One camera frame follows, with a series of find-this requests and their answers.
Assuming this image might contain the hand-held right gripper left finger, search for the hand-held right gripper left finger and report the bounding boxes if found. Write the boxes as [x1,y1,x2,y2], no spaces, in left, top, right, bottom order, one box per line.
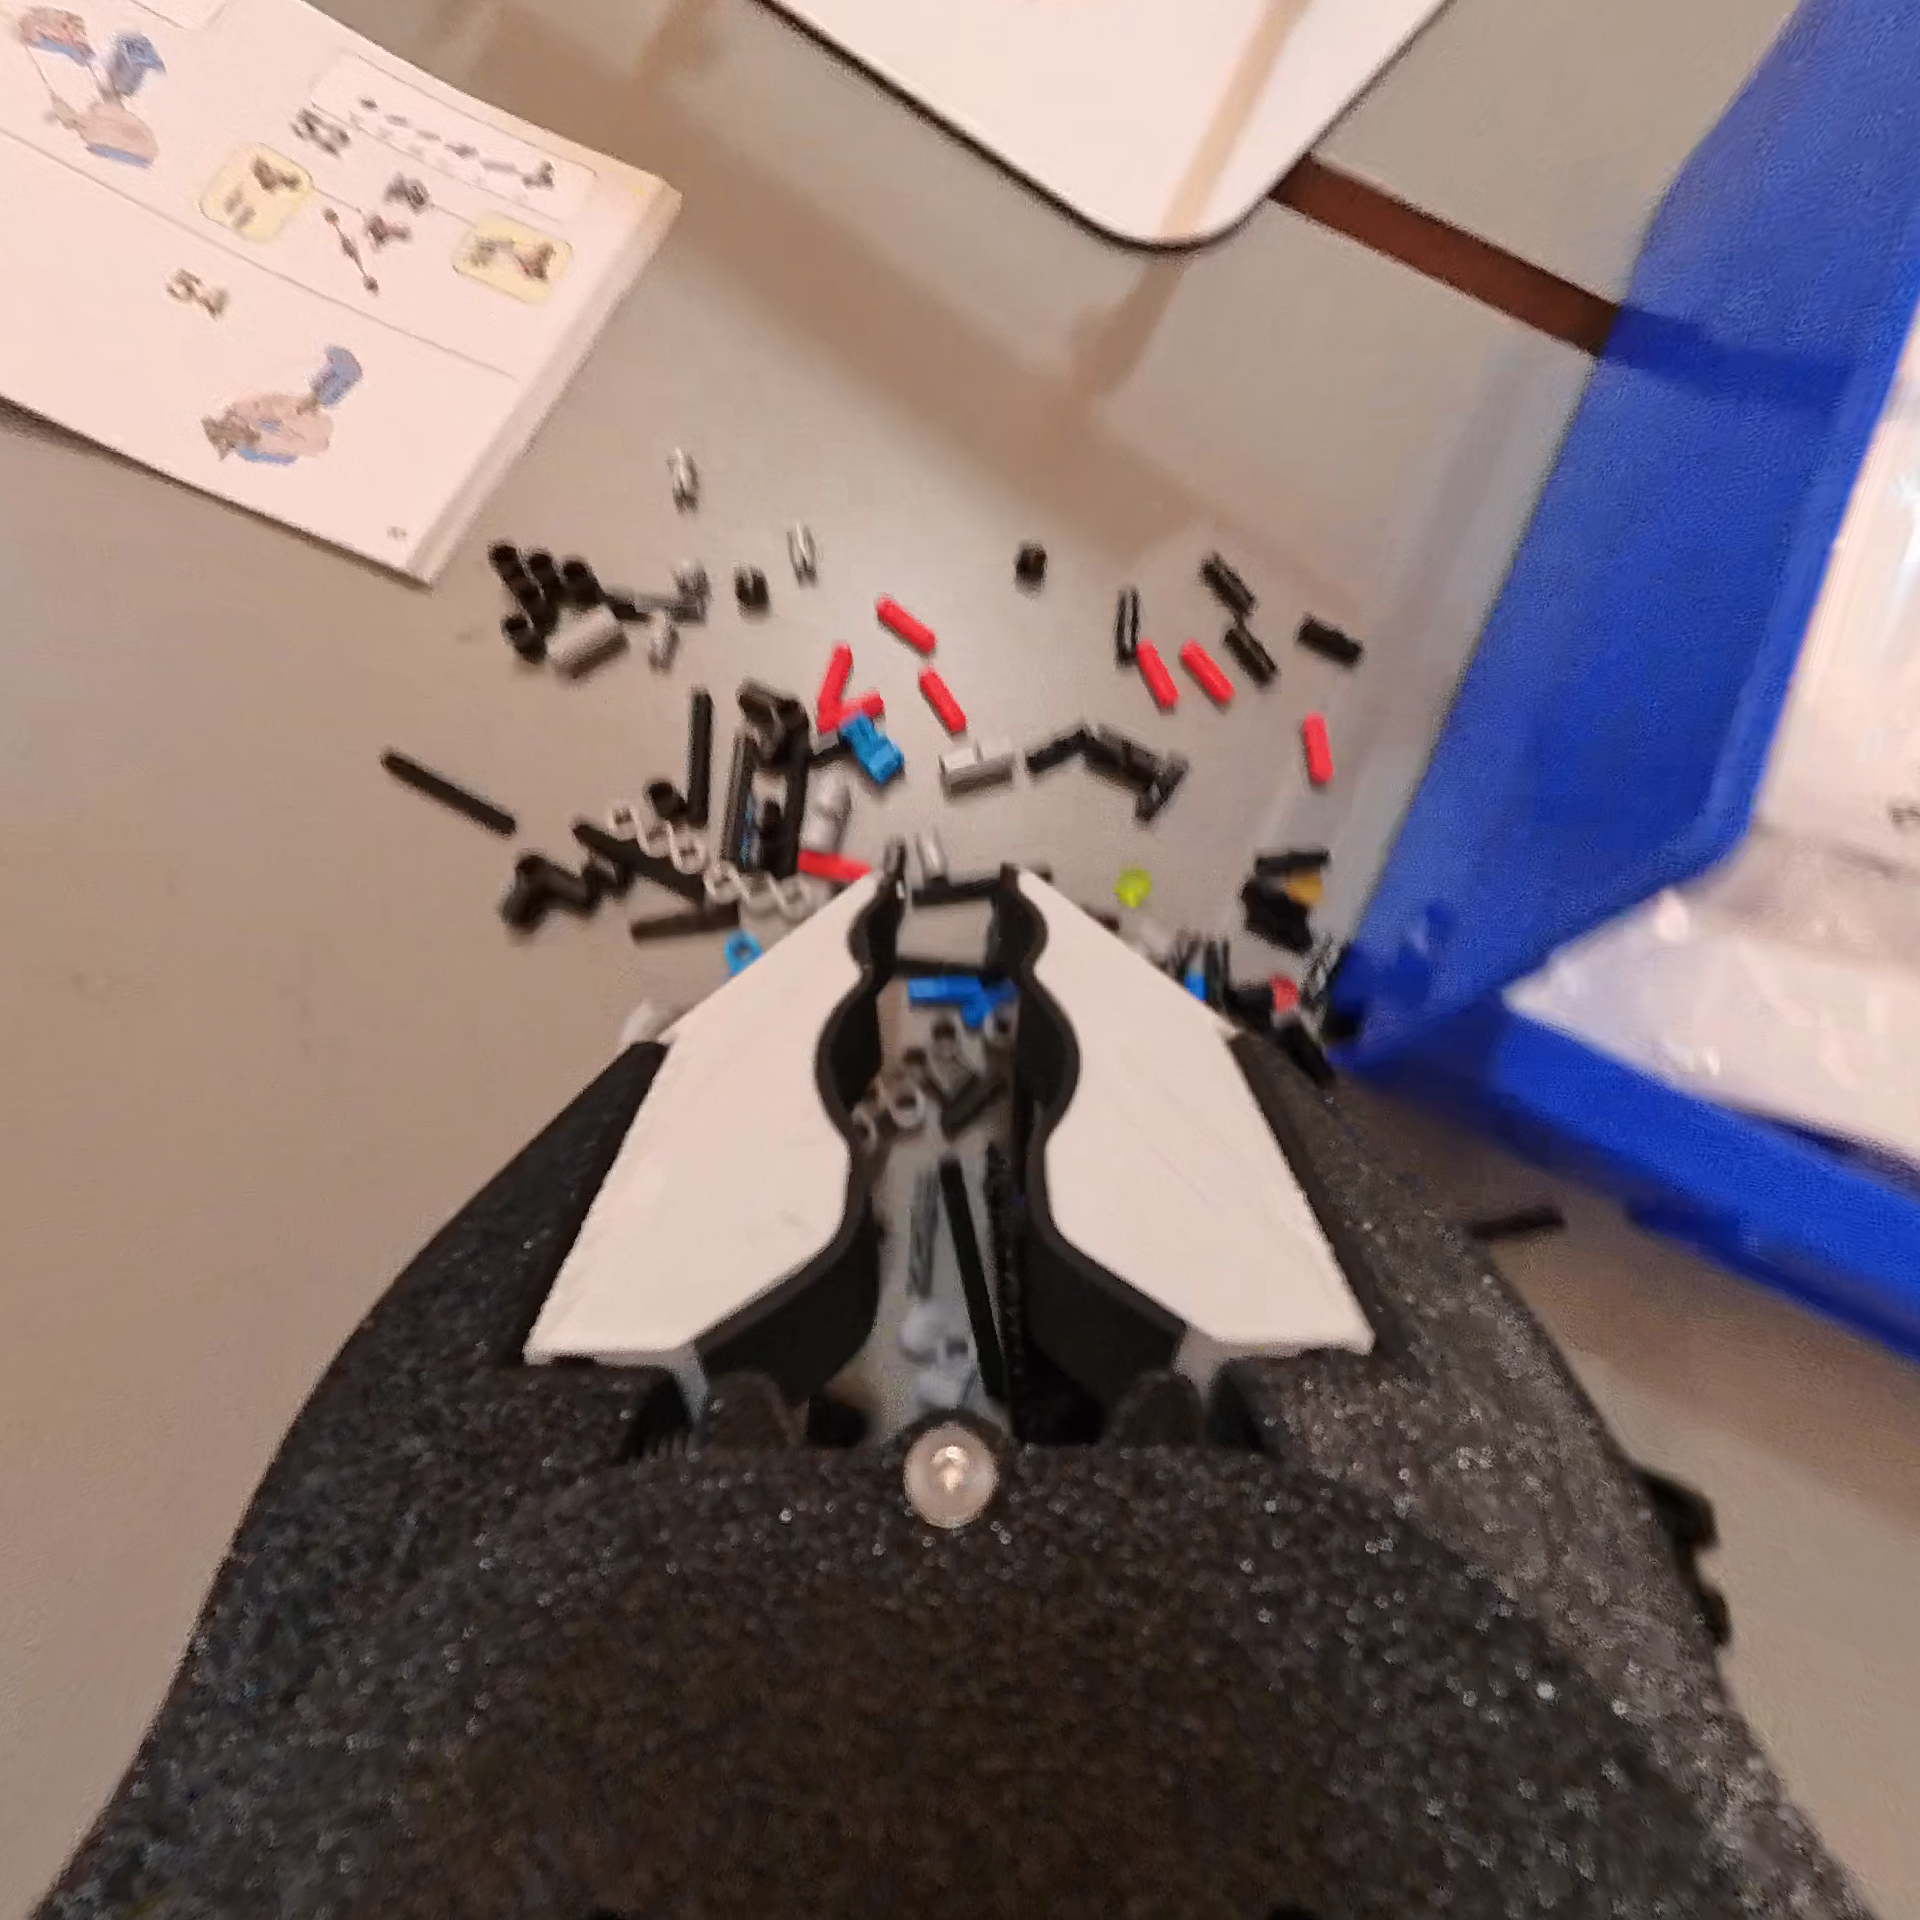
[521,873,904,1377]

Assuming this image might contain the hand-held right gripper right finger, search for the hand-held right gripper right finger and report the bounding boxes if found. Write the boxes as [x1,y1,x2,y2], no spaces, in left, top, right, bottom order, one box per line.
[996,867,1373,1377]

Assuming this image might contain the pile of small brick parts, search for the pile of small brick parts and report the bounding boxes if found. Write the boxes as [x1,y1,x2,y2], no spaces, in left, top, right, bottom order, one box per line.
[382,448,1565,1426]

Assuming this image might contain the grey desk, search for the grey desk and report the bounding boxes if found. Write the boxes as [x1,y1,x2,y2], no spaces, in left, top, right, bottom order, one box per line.
[0,0,1920,1920]

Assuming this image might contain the blue plastic bin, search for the blue plastic bin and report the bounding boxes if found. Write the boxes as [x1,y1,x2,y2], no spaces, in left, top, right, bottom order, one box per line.
[1329,0,1920,1361]

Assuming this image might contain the open instruction booklet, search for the open instruction booklet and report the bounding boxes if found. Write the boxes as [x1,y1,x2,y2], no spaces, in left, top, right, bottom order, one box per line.
[0,0,681,586]

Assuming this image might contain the white stand base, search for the white stand base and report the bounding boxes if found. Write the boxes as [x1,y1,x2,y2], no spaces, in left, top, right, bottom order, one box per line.
[765,0,1449,249]

